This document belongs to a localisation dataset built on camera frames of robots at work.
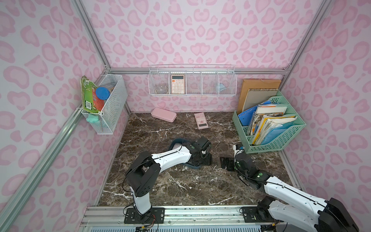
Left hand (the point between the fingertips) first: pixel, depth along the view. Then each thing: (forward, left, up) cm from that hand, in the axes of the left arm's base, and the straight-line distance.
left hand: (209, 159), depth 86 cm
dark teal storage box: (-6, +8, +12) cm, 16 cm away
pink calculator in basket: (+42, +19, +23) cm, 52 cm away
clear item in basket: (+39, +30, +21) cm, 54 cm away
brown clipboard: (+43, -32, +22) cm, 58 cm away
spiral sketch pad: (+37, -32, +17) cm, 52 cm away
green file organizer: (+9, -41, +6) cm, 42 cm away
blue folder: (+28, -27, +7) cm, 39 cm away
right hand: (0, -9, +2) cm, 10 cm away
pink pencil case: (+42, +33, -5) cm, 53 cm away
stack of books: (+15, -32, +18) cm, 40 cm away
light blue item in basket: (+44, -11, +19) cm, 49 cm away
